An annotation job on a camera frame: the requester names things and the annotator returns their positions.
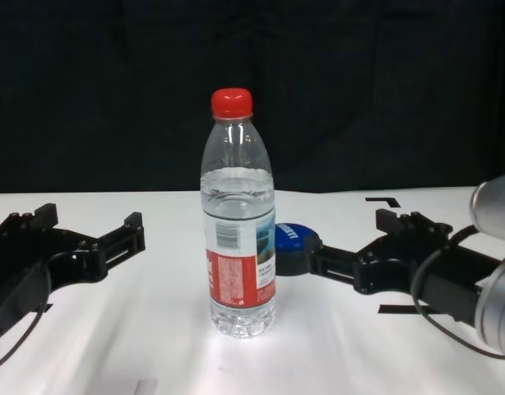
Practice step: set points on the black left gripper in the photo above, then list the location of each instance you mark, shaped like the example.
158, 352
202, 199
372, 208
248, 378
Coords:
30, 263

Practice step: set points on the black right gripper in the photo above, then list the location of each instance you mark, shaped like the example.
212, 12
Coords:
441, 280

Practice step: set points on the blue push button black base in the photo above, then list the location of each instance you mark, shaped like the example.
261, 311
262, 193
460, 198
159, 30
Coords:
293, 243

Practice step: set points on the clear water bottle red cap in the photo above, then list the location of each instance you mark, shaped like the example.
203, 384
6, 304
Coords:
238, 205

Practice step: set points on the black L corner tape mark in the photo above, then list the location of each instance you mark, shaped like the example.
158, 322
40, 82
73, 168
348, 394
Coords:
386, 201

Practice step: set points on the black fabric backdrop curtain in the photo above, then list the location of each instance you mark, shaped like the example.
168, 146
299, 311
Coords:
252, 61

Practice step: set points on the grey right wrist camera housing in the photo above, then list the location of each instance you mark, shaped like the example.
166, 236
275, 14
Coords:
497, 205

